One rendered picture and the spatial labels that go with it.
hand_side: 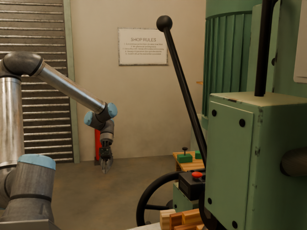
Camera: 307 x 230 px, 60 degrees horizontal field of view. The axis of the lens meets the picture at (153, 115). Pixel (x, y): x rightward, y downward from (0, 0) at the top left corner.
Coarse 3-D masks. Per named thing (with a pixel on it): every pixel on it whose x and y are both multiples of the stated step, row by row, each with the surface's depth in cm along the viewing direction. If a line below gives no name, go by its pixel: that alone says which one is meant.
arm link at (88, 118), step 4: (88, 112) 171; (92, 112) 169; (88, 116) 169; (92, 116) 168; (84, 120) 171; (88, 120) 167; (92, 120) 168; (96, 120) 167; (88, 124) 169; (92, 124) 169; (96, 124) 169; (100, 124) 170; (104, 124) 174; (96, 128) 173; (100, 128) 174
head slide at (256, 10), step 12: (252, 12) 41; (276, 12) 36; (252, 24) 41; (276, 24) 36; (252, 36) 41; (276, 36) 37; (252, 48) 41; (252, 60) 42; (252, 72) 42; (252, 84) 42
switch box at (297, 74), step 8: (304, 0) 21; (304, 8) 21; (304, 16) 21; (304, 24) 21; (304, 32) 21; (304, 40) 21; (296, 48) 22; (304, 48) 21; (296, 56) 22; (304, 56) 21; (296, 64) 22; (304, 64) 21; (296, 72) 22; (304, 72) 21; (296, 80) 22; (304, 80) 21
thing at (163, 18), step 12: (156, 24) 56; (168, 24) 55; (168, 36) 54; (180, 72) 50; (180, 84) 49; (192, 108) 47; (192, 120) 46; (204, 144) 44; (204, 156) 43; (204, 192) 40; (204, 216) 40; (216, 228) 37
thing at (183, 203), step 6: (174, 186) 82; (174, 192) 82; (180, 192) 78; (174, 198) 83; (180, 198) 78; (186, 198) 74; (174, 204) 83; (180, 204) 78; (186, 204) 74; (192, 204) 71; (198, 204) 71; (180, 210) 79; (186, 210) 75
